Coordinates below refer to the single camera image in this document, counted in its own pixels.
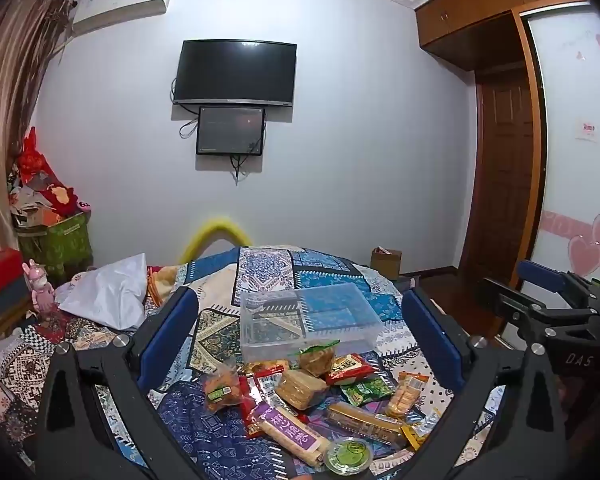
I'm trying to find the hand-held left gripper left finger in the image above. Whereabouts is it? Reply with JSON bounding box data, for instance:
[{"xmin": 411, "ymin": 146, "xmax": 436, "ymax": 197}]
[{"xmin": 35, "ymin": 286, "xmax": 216, "ymax": 480}]

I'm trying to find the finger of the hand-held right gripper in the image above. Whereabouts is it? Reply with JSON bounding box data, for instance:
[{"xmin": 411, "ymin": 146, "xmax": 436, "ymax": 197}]
[
  {"xmin": 481, "ymin": 276, "xmax": 600, "ymax": 342},
  {"xmin": 516, "ymin": 259, "xmax": 600, "ymax": 297}
]

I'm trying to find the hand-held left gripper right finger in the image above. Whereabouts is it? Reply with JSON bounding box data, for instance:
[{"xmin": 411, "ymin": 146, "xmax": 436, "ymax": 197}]
[{"xmin": 401, "ymin": 287, "xmax": 569, "ymax": 480}]

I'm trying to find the orange biscuit packet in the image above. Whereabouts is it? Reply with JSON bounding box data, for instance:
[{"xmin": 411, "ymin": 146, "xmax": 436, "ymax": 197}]
[{"xmin": 385, "ymin": 372, "xmax": 430, "ymax": 420}]

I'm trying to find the orange snack packet green label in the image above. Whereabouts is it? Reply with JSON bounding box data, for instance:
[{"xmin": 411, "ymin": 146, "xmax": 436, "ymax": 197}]
[{"xmin": 201, "ymin": 362, "xmax": 243, "ymax": 415}]

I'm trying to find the red snack packet cream label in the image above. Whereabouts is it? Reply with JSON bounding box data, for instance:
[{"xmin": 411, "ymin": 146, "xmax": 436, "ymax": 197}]
[{"xmin": 325, "ymin": 353, "xmax": 376, "ymax": 386}]

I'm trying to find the small yellow snack packet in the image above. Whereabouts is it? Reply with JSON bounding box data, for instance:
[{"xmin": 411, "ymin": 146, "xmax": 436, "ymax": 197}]
[{"xmin": 402, "ymin": 410, "xmax": 441, "ymax": 448}]

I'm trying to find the red snack packet white label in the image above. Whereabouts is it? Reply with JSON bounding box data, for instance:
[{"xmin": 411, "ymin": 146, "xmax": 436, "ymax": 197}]
[{"xmin": 238, "ymin": 360, "xmax": 291, "ymax": 413}]

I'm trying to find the long golden wafer packet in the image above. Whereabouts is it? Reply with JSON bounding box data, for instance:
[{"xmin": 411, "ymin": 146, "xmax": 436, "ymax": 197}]
[{"xmin": 326, "ymin": 401, "xmax": 410, "ymax": 446}]

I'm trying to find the clear bag of round crackers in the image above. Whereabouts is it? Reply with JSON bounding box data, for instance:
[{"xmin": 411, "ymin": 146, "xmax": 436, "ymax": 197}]
[{"xmin": 295, "ymin": 340, "xmax": 341, "ymax": 377}]

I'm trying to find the clear plastic container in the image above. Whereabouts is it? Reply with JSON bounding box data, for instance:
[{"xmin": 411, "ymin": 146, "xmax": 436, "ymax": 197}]
[{"xmin": 239, "ymin": 282, "xmax": 385, "ymax": 363}]

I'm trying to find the clear-wrapped square cracker stack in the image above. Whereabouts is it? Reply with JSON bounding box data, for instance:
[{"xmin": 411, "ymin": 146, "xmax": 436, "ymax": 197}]
[{"xmin": 274, "ymin": 369, "xmax": 329, "ymax": 410}]

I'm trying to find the purple label rice cracker packet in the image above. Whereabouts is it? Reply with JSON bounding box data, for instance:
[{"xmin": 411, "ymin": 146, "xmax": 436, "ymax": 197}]
[{"xmin": 245, "ymin": 402, "xmax": 331, "ymax": 468}]

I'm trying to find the green jelly cup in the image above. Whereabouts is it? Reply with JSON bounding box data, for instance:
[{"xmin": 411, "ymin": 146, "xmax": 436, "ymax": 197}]
[{"xmin": 325, "ymin": 437, "xmax": 372, "ymax": 476}]

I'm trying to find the white plastic bag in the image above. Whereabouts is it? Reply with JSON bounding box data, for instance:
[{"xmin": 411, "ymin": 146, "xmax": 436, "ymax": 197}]
[{"xmin": 57, "ymin": 252, "xmax": 148, "ymax": 331}]

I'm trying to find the white heart-sticker sliding door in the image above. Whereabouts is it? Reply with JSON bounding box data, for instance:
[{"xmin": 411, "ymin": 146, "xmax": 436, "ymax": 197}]
[{"xmin": 522, "ymin": 5, "xmax": 600, "ymax": 288}]

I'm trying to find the cardboard box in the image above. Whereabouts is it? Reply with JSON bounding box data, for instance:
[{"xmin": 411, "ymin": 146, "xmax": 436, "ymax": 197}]
[{"xmin": 370, "ymin": 246, "xmax": 403, "ymax": 281}]

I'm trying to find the brown wooden door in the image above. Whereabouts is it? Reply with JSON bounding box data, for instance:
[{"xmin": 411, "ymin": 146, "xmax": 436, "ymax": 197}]
[{"xmin": 475, "ymin": 67, "xmax": 536, "ymax": 273}]

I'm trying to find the yellow foam tube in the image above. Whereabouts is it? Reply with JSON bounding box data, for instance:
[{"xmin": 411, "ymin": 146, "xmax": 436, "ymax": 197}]
[{"xmin": 179, "ymin": 216, "xmax": 253, "ymax": 265}]

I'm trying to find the pink rabbit figure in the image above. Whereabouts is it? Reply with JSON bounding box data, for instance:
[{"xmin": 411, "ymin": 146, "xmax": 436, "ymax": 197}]
[{"xmin": 22, "ymin": 259, "xmax": 57, "ymax": 318}]

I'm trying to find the green patterned box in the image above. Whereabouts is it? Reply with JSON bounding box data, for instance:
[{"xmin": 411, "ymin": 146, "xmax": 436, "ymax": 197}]
[{"xmin": 17, "ymin": 212, "xmax": 93, "ymax": 281}]

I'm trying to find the grey box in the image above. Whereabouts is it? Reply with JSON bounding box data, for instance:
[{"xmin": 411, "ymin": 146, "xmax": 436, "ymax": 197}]
[{"xmin": 0, "ymin": 280, "xmax": 31, "ymax": 318}]

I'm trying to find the red box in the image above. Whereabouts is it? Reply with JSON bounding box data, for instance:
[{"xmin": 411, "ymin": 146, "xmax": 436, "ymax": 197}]
[{"xmin": 0, "ymin": 249, "xmax": 26, "ymax": 297}]

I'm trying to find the wooden overhead cabinet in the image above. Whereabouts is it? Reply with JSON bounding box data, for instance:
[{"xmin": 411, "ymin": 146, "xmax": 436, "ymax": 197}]
[{"xmin": 414, "ymin": 0, "xmax": 588, "ymax": 73}]

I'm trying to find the striped brown curtain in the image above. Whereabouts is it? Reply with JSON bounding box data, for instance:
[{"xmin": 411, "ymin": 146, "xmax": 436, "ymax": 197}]
[{"xmin": 0, "ymin": 0, "xmax": 76, "ymax": 261}]

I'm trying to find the white air conditioner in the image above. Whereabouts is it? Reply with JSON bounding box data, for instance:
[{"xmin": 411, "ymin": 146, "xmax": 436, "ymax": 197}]
[{"xmin": 72, "ymin": 0, "xmax": 175, "ymax": 36}]

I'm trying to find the small black wall monitor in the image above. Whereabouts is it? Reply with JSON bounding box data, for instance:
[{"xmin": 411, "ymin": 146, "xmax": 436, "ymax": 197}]
[{"xmin": 196, "ymin": 106, "xmax": 267, "ymax": 157}]

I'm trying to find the wall-mounted black television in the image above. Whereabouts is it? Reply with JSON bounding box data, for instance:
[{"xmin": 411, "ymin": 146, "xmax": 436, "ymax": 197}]
[{"xmin": 172, "ymin": 39, "xmax": 298, "ymax": 108}]

